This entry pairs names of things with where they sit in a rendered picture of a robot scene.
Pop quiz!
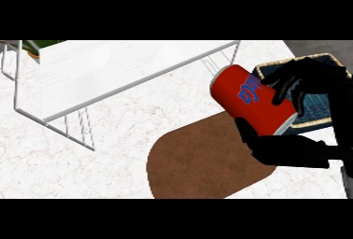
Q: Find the dark blue wicker basket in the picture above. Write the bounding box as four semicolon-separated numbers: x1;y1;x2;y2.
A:
250;52;353;135

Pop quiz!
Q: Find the white wire tiered basket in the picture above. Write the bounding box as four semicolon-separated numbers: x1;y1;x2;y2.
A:
0;39;242;152

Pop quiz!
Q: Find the red can with blue print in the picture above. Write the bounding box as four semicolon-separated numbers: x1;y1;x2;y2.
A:
209;63;299;137

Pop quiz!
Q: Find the green plant in orange pot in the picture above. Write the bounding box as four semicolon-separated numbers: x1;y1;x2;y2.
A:
20;39;66;60

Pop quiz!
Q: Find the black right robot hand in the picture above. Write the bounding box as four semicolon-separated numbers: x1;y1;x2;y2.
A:
234;57;353;170

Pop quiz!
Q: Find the brown wooden cutting board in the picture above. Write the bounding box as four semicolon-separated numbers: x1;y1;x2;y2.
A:
146;110;279;200

